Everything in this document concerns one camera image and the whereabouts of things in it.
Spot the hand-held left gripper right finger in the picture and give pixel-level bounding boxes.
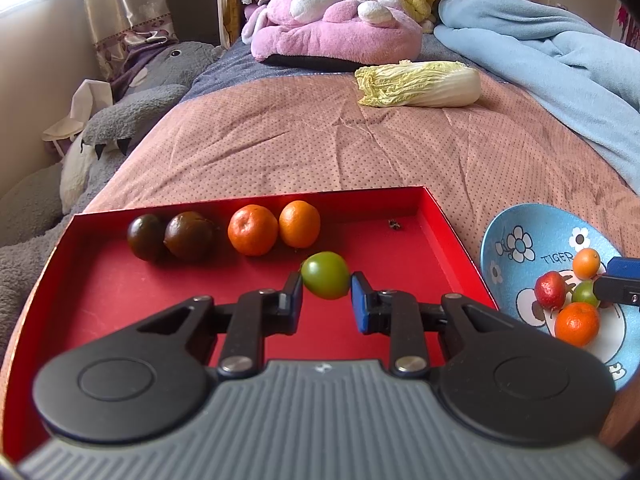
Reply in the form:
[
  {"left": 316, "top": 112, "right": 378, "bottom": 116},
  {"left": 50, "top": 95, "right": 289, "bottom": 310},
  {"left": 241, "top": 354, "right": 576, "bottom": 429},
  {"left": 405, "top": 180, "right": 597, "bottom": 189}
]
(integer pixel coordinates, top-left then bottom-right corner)
[{"left": 351, "top": 271, "right": 501, "bottom": 380}]

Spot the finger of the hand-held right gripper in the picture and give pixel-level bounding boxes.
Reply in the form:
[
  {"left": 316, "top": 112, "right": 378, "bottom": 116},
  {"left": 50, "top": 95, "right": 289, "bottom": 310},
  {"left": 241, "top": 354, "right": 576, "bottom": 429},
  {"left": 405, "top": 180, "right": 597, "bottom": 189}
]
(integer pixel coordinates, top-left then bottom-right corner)
[
  {"left": 592, "top": 275, "right": 640, "bottom": 307},
  {"left": 606, "top": 257, "right": 640, "bottom": 277}
]

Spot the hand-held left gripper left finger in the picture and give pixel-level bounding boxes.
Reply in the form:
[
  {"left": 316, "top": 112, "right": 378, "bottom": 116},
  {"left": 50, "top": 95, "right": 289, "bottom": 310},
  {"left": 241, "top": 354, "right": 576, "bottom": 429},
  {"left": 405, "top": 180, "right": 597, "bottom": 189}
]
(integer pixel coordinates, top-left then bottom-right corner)
[{"left": 137, "top": 271, "right": 305, "bottom": 380}]

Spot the green round fruit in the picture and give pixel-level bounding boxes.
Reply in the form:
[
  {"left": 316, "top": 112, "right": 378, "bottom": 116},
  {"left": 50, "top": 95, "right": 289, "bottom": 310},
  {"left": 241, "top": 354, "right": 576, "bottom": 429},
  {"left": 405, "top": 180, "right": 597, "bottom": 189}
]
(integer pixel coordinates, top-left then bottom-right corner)
[
  {"left": 571, "top": 281, "right": 601, "bottom": 309},
  {"left": 300, "top": 251, "right": 351, "bottom": 301}
]

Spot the small light orange mandarin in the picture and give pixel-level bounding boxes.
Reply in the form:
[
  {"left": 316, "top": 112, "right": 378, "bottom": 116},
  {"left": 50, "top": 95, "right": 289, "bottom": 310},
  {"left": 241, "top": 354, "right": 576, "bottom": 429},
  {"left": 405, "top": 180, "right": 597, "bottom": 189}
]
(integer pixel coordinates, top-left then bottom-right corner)
[{"left": 572, "top": 247, "right": 601, "bottom": 281}]

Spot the large deep orange mandarin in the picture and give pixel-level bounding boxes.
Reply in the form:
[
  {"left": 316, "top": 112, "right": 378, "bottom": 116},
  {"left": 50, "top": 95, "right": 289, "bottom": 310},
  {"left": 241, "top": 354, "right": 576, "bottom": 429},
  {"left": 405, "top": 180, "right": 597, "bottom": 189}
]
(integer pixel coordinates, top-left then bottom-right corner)
[{"left": 554, "top": 302, "right": 600, "bottom": 348}]

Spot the small red fruit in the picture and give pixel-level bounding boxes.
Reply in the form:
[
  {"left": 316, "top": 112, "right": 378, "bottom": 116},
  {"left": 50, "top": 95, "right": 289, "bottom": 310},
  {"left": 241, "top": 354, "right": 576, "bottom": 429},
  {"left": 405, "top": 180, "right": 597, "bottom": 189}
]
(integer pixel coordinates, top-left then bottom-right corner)
[{"left": 534, "top": 270, "right": 567, "bottom": 310}]

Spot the blue flower-print plate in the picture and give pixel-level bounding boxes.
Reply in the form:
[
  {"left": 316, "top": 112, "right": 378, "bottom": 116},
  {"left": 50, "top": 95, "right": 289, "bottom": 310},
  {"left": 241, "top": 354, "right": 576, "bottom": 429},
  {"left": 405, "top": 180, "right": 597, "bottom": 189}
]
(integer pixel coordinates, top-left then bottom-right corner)
[{"left": 480, "top": 203, "right": 633, "bottom": 393}]

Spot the dark brown round fruit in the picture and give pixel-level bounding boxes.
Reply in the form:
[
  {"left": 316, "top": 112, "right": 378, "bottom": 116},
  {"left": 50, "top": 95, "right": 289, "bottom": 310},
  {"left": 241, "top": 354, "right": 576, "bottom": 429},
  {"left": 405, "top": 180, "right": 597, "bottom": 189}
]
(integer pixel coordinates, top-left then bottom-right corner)
[
  {"left": 164, "top": 211, "right": 217, "bottom": 262},
  {"left": 126, "top": 214, "right": 168, "bottom": 262}
]

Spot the red shallow box tray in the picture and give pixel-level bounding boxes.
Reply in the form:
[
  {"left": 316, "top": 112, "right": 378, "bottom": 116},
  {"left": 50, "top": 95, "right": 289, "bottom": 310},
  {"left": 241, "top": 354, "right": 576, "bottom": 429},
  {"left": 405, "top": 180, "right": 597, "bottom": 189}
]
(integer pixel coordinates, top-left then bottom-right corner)
[{"left": 2, "top": 186, "right": 498, "bottom": 461}]

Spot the pink dotted bedsheet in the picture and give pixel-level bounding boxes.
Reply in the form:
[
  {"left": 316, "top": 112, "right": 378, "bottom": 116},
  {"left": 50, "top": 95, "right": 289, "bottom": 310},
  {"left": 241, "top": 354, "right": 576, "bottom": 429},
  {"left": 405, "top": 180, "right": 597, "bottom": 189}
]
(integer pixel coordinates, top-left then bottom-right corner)
[{"left": 80, "top": 67, "right": 640, "bottom": 451}]

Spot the napa cabbage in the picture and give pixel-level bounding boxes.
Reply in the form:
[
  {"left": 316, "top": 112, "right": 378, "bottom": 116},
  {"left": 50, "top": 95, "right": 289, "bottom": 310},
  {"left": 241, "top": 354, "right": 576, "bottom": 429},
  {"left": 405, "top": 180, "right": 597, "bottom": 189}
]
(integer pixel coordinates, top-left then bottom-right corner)
[{"left": 355, "top": 60, "right": 482, "bottom": 109}]

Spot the black flat cushion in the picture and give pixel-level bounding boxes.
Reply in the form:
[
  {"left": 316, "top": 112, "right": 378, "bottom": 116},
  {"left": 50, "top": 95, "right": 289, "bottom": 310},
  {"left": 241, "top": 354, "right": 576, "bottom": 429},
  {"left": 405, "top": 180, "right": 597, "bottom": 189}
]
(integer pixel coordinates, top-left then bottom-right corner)
[{"left": 262, "top": 54, "right": 361, "bottom": 73}]

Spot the light blue fleece blanket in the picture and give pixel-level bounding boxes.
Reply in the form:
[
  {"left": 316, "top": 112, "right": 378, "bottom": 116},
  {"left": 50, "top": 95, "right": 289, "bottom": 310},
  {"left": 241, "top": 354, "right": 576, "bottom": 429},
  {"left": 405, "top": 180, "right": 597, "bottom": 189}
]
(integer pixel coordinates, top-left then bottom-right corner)
[{"left": 434, "top": 0, "right": 640, "bottom": 186}]

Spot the grey-blue blanket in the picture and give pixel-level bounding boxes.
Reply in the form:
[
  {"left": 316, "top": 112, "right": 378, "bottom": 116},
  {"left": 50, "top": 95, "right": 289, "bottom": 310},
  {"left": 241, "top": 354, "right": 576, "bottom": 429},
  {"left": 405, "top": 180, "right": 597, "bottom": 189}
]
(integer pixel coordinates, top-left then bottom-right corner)
[{"left": 190, "top": 42, "right": 361, "bottom": 106}]

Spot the grey plush toy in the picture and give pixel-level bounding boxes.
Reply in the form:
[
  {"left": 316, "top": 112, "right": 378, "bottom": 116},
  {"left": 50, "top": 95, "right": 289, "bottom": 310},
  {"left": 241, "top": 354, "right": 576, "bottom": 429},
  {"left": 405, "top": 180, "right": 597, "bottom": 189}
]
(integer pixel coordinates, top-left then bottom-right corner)
[{"left": 0, "top": 40, "right": 221, "bottom": 261}]

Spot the pink rabbit plush cushion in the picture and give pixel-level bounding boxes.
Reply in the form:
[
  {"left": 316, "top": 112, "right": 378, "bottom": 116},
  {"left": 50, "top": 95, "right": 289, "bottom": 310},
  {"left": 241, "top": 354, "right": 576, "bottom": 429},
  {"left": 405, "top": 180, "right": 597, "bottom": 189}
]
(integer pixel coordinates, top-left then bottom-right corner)
[{"left": 241, "top": 0, "right": 423, "bottom": 61}]

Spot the dark bedside cabinet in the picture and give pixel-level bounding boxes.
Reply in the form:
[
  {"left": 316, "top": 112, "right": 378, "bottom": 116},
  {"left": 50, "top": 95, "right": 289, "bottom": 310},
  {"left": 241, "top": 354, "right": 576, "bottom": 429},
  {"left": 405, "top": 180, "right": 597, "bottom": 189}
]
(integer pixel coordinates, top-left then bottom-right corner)
[{"left": 160, "top": 0, "right": 221, "bottom": 46}]

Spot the patterned beige curtain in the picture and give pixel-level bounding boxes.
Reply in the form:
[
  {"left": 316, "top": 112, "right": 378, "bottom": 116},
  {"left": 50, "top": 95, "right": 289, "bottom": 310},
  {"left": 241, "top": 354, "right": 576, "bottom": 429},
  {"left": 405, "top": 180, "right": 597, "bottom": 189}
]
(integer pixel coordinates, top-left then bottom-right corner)
[{"left": 80, "top": 0, "right": 181, "bottom": 81}]

